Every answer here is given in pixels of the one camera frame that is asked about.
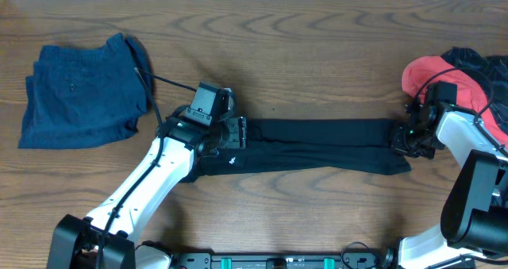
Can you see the black polo shirt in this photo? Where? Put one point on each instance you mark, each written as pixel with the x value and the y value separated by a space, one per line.
pixel 290 145

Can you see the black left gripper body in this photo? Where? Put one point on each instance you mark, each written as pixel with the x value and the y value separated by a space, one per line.
pixel 232 136

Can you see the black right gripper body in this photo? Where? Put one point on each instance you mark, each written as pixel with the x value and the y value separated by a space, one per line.
pixel 413 142

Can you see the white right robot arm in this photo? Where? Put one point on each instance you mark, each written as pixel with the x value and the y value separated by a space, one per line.
pixel 473 226

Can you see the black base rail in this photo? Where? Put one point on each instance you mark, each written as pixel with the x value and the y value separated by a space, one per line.
pixel 285 261

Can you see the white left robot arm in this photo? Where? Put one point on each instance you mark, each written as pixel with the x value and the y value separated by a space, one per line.
pixel 107 237

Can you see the black patterned garment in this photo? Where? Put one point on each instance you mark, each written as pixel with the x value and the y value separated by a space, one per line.
pixel 490 72

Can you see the folded navy blue garment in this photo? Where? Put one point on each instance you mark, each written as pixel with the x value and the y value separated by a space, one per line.
pixel 85 98

